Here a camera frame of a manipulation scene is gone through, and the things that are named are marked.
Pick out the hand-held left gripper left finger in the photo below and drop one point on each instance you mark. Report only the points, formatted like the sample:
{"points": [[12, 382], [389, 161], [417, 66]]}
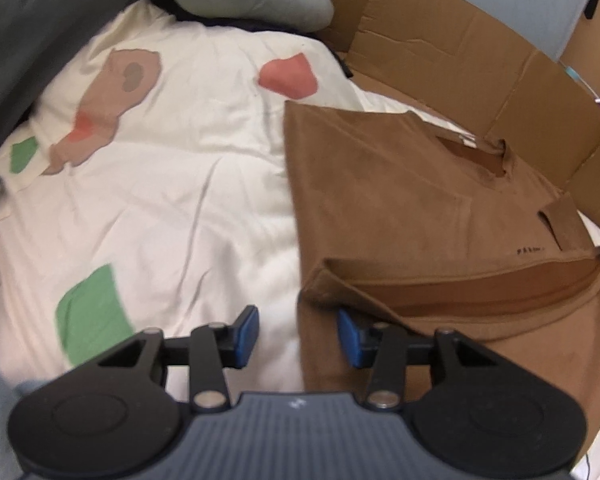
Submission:
{"points": [[246, 336]]}

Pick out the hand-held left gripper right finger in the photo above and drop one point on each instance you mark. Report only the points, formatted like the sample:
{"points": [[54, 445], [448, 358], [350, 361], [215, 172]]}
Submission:
{"points": [[349, 341]]}

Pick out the brown t-shirt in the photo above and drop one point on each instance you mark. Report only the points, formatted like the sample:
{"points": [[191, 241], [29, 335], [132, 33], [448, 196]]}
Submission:
{"points": [[390, 200]]}

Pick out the cream bear print blanket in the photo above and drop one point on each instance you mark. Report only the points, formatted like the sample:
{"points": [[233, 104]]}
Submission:
{"points": [[180, 200]]}

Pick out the brown cardboard sheet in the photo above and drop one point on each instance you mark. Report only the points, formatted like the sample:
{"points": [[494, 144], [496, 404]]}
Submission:
{"points": [[455, 45]]}

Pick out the dark grey pillow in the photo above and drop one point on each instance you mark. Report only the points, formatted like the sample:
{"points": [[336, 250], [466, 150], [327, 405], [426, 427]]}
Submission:
{"points": [[35, 25]]}

